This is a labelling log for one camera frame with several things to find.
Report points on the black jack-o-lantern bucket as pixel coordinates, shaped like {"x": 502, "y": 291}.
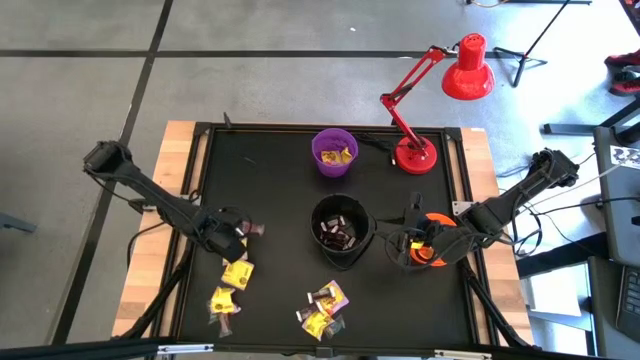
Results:
{"x": 361, "y": 220}

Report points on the purple jack-o-lantern bucket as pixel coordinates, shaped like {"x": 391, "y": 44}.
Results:
{"x": 335, "y": 171}

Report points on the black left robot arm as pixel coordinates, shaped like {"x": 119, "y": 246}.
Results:
{"x": 150, "y": 195}

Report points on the grey floor object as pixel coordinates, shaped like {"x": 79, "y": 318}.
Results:
{"x": 17, "y": 222}

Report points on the brown Hershey's chocolate bar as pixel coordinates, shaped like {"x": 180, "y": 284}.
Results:
{"x": 321, "y": 294}
{"x": 330, "y": 224}
{"x": 346, "y": 235}
{"x": 255, "y": 229}
{"x": 334, "y": 243}
{"x": 306, "y": 313}

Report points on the orange jack-o-lantern bucket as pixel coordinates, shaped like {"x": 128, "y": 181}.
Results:
{"x": 442, "y": 219}

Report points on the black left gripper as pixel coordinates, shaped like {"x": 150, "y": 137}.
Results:
{"x": 222, "y": 227}

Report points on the black overhead frame bar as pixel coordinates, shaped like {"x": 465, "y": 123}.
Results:
{"x": 75, "y": 350}

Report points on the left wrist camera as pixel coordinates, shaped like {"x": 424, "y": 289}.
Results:
{"x": 232, "y": 250}

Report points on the black aluminium table frame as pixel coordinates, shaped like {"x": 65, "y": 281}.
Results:
{"x": 206, "y": 160}

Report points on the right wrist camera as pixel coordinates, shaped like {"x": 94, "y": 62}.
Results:
{"x": 407, "y": 247}

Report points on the grey table-level camera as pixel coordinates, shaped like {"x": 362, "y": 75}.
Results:
{"x": 325, "y": 352}

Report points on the grey desk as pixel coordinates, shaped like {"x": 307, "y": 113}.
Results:
{"x": 617, "y": 210}
{"x": 602, "y": 300}

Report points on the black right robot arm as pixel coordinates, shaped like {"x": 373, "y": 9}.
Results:
{"x": 515, "y": 200}

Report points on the black table mat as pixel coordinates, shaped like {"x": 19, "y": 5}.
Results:
{"x": 270, "y": 200}

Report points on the silver bracket plate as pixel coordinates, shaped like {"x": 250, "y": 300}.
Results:
{"x": 462, "y": 207}

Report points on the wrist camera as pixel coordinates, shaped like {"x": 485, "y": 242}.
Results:
{"x": 232, "y": 250}
{"x": 407, "y": 247}

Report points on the white printed tag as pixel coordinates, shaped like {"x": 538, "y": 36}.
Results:
{"x": 627, "y": 156}

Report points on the black diagonal frame strut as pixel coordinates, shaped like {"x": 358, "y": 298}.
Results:
{"x": 490, "y": 305}
{"x": 155, "y": 300}

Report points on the black stand foot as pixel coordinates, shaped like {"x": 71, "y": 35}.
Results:
{"x": 565, "y": 129}

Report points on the person's red shoe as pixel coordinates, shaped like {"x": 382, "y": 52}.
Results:
{"x": 625, "y": 59}
{"x": 627, "y": 86}

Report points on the dark laptop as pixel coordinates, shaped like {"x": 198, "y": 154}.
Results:
{"x": 630, "y": 305}

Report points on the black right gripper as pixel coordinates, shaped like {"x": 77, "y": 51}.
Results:
{"x": 435, "y": 235}

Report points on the red desk lamp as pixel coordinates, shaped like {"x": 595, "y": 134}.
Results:
{"x": 467, "y": 70}

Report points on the black tripod light stand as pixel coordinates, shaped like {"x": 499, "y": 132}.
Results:
{"x": 525, "y": 55}

